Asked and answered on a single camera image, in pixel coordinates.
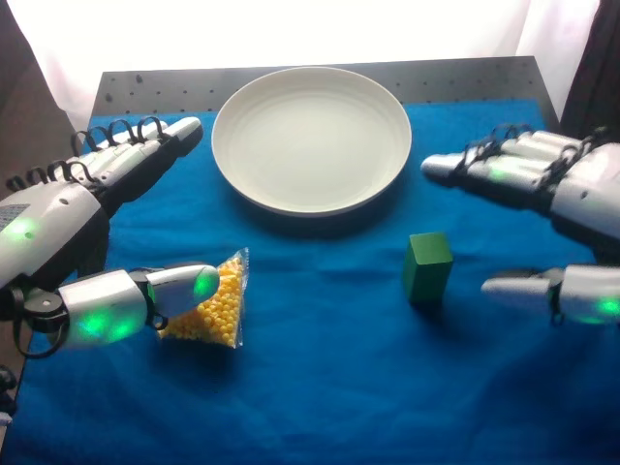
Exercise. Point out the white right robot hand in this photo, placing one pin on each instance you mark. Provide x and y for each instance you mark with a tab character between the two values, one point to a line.
581	194

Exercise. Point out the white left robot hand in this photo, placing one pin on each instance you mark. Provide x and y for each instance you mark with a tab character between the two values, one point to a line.
53	218

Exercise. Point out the green rectangular block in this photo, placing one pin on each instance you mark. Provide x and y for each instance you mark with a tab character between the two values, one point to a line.
426	271

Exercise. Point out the bag of yellow beads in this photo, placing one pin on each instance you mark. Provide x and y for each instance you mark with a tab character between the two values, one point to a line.
223	310

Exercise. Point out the white round plate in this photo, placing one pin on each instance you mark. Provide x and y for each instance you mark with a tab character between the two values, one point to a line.
310	145

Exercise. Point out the dark curtain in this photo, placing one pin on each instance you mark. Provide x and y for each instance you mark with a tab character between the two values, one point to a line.
24	121
596	72

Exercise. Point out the blue cloth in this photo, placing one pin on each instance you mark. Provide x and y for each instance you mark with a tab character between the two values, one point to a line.
310	387

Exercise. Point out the white curtain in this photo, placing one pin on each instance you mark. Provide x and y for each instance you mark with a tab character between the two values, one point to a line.
310	29

